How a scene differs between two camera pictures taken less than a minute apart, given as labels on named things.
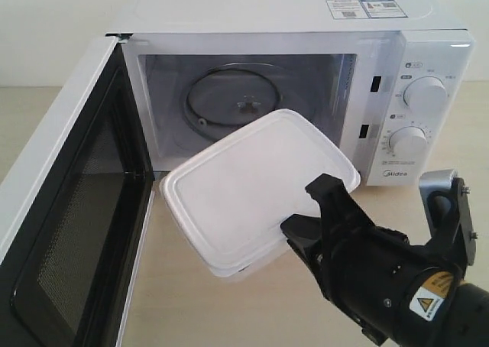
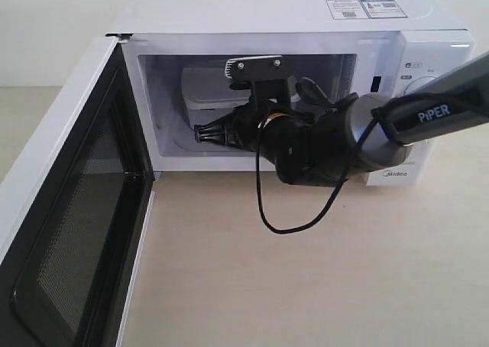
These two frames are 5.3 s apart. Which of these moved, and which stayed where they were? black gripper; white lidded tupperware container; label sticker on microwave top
Moved: white lidded tupperware container; black gripper
Stayed: label sticker on microwave top
